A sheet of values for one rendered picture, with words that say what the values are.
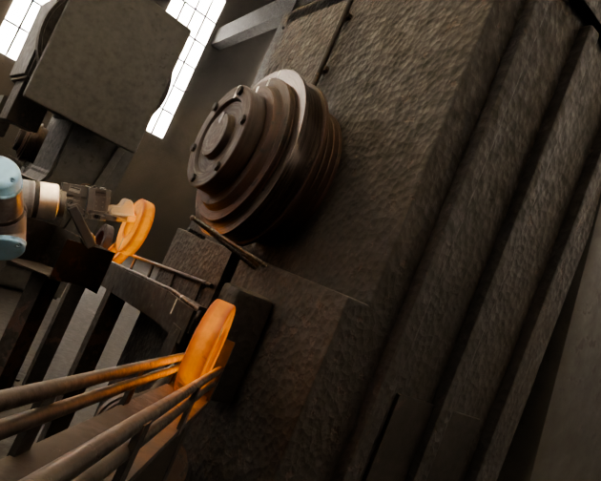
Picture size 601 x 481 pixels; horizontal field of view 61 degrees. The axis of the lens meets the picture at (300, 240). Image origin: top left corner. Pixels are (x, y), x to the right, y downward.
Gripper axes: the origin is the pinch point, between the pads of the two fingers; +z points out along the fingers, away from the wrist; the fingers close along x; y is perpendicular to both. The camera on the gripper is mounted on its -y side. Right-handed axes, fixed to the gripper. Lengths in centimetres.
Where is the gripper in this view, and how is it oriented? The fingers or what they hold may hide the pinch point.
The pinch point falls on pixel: (137, 219)
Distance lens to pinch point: 144.8
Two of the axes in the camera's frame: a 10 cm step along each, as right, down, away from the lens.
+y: 1.7, -9.8, -0.8
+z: 8.4, 1.0, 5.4
